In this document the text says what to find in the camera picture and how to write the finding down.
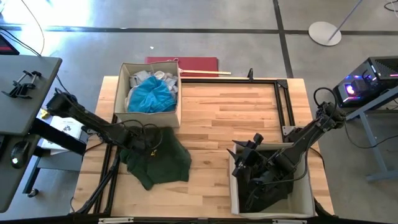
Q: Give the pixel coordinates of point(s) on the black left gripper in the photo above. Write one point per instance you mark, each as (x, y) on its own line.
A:
(145, 138)

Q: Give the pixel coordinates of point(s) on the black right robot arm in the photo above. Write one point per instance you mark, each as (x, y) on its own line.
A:
(306, 140)

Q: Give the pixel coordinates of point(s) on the beige fabric storage box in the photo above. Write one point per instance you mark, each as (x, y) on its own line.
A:
(301, 199)
(146, 119)

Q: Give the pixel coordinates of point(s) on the black aluminium table frame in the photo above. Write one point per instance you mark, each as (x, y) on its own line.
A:
(287, 102)

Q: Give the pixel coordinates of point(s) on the grey desk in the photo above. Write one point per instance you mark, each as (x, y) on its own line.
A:
(18, 118)

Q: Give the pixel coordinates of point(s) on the small yellow object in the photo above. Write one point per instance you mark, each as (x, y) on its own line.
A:
(44, 114)

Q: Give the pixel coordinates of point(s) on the wooden stick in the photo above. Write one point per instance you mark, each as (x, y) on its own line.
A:
(208, 72)

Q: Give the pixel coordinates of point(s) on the white booklet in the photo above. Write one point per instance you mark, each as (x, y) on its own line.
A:
(66, 129)

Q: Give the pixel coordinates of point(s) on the grey lamp pole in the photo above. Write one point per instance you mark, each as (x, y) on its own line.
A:
(346, 19)

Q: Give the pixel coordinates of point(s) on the dark green garment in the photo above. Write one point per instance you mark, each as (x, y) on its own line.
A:
(161, 168)

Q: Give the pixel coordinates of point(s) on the black frame post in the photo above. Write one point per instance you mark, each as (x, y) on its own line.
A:
(250, 74)

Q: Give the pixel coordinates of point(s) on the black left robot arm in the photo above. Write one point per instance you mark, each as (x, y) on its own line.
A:
(93, 122)

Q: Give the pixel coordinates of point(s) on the large white shirt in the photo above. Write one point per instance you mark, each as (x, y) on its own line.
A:
(166, 77)

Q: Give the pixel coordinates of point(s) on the black computer mouse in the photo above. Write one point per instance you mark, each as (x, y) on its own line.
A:
(19, 154)

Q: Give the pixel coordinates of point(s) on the dark monitor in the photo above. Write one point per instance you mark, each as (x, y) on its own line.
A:
(6, 46)

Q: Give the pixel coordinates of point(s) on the dark grey garment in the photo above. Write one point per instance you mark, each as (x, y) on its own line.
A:
(267, 199)

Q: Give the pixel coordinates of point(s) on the red floor mat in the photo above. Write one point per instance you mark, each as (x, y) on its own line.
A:
(199, 63)

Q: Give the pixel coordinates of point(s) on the black clamp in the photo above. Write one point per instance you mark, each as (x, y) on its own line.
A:
(21, 88)

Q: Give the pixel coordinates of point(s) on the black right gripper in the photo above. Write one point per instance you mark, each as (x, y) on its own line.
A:
(258, 161)

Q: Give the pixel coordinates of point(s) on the bright blue garment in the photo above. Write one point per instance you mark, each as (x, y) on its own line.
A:
(152, 96)

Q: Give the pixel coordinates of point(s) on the grey metal side table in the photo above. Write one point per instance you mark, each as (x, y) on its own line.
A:
(373, 146)

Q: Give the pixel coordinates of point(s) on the round grey lamp base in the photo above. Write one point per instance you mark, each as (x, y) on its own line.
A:
(321, 32)

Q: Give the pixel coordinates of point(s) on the black computer with coloured lights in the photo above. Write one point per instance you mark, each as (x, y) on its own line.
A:
(370, 81)

